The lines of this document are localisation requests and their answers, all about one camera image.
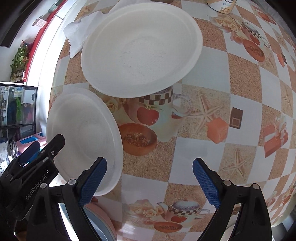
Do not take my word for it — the white foam plate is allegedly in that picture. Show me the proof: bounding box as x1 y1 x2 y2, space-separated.
81 2 203 98
46 87 123 196

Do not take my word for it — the pink plastic stool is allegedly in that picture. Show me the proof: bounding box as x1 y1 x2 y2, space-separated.
16 132 47 153

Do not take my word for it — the pink plastic bowl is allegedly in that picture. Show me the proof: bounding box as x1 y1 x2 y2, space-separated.
84 197 117 241

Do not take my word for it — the blue plastic bowl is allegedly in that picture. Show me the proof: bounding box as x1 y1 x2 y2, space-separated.
83 206 113 241

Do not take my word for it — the glass display cabinet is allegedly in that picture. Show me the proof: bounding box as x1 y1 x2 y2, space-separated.
0 84 38 142

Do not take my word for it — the patterned tablecloth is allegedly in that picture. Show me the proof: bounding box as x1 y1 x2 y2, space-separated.
48 0 296 241

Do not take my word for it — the potted green plant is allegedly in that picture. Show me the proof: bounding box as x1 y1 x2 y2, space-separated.
10 41 32 83

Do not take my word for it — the white paper napkin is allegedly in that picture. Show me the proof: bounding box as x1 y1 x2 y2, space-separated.
63 1 151 58

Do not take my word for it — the starbucks paper cup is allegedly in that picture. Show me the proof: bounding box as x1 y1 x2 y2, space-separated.
206 0 236 14

